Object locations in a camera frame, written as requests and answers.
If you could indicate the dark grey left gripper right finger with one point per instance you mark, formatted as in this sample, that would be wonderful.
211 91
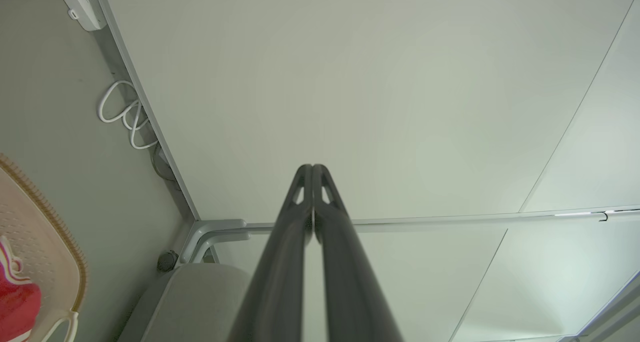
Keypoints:
350 282

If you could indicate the small black hook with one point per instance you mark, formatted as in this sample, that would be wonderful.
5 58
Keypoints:
604 216

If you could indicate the black round partition foot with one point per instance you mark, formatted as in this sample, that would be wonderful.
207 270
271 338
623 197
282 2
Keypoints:
167 261

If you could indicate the cream perforated laundry basket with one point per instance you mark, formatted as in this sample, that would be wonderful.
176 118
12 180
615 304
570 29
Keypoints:
45 262

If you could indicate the grey fabric sofa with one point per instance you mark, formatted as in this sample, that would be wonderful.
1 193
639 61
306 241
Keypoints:
190 302

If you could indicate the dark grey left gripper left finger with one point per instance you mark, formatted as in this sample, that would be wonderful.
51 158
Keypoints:
275 282

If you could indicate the red cloth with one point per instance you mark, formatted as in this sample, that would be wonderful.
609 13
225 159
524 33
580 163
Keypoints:
17 307

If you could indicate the grey partition foot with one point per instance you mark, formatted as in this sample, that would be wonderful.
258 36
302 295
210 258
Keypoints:
215 229

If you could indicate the grey partition bottom rail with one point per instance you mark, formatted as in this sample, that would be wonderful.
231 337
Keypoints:
450 221
111 39

